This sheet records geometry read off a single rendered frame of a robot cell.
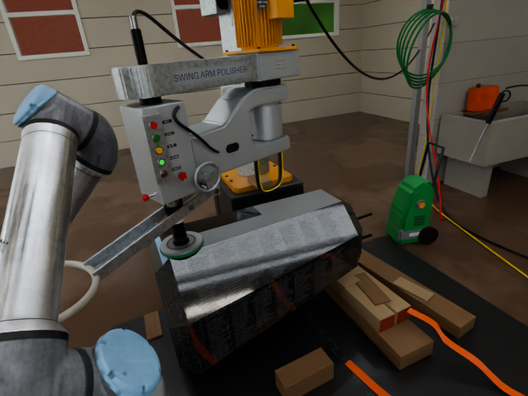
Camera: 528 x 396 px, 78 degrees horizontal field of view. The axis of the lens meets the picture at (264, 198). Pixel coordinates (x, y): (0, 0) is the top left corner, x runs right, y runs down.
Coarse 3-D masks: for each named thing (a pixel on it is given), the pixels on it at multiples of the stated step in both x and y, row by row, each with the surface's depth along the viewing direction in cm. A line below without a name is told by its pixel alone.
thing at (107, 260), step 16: (160, 208) 161; (192, 208) 159; (144, 224) 156; (160, 224) 150; (128, 240) 153; (144, 240) 146; (96, 256) 144; (112, 256) 147; (128, 256) 143; (96, 272) 134
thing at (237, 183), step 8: (272, 168) 276; (224, 176) 268; (232, 176) 266; (240, 176) 264; (272, 176) 258; (288, 176) 256; (232, 184) 250; (240, 184) 249; (248, 184) 247; (240, 192) 243
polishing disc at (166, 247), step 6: (192, 234) 173; (198, 234) 173; (168, 240) 170; (192, 240) 168; (198, 240) 167; (162, 246) 165; (168, 246) 165; (174, 246) 164; (180, 246) 164; (186, 246) 163; (192, 246) 163; (198, 246) 163; (168, 252) 159; (174, 252) 159; (180, 252) 158; (186, 252) 159
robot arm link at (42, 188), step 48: (48, 96) 75; (48, 144) 71; (48, 192) 66; (0, 240) 61; (48, 240) 62; (0, 288) 56; (48, 288) 59; (0, 336) 50; (48, 336) 54; (0, 384) 47; (48, 384) 51
